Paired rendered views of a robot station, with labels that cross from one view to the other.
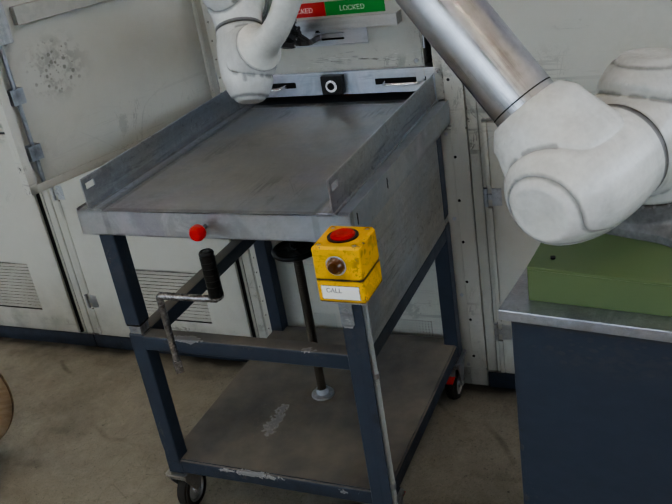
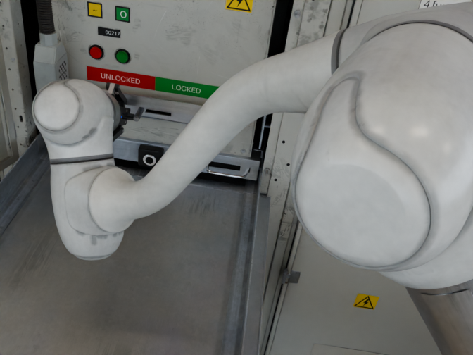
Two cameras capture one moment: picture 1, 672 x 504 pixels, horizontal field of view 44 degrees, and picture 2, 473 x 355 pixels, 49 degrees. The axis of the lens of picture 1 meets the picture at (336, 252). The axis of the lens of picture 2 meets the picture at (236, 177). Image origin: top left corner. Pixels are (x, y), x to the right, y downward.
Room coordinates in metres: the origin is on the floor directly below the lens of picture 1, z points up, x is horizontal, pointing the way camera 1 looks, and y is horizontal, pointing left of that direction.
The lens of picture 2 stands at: (1.10, 0.19, 1.63)
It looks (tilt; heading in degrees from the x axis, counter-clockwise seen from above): 36 degrees down; 335
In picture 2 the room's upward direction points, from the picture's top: 9 degrees clockwise
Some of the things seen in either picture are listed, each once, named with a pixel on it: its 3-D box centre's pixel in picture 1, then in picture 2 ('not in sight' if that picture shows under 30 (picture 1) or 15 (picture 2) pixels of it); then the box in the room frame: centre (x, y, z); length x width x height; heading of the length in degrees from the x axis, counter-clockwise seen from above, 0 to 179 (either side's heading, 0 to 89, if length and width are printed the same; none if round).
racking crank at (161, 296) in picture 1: (192, 314); not in sight; (1.52, 0.31, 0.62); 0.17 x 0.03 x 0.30; 65
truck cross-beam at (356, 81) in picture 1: (338, 81); (154, 148); (2.17, -0.08, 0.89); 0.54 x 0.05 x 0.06; 64
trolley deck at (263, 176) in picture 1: (279, 162); (107, 286); (1.81, 0.09, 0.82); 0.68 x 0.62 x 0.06; 154
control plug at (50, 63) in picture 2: not in sight; (53, 80); (2.19, 0.15, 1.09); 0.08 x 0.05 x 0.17; 154
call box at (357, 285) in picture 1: (347, 264); not in sight; (1.17, -0.01, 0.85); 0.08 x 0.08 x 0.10; 64
